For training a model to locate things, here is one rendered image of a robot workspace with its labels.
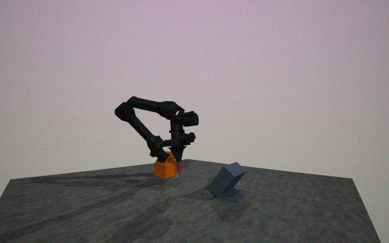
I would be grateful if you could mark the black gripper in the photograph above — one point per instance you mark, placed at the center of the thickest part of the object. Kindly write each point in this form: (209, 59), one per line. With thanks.
(177, 146)

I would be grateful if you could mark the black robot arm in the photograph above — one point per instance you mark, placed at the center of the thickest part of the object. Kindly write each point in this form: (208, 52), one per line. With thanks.
(167, 109)

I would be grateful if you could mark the blue-grey sloped panel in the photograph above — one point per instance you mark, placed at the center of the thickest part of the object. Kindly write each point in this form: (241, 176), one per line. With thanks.
(223, 184)

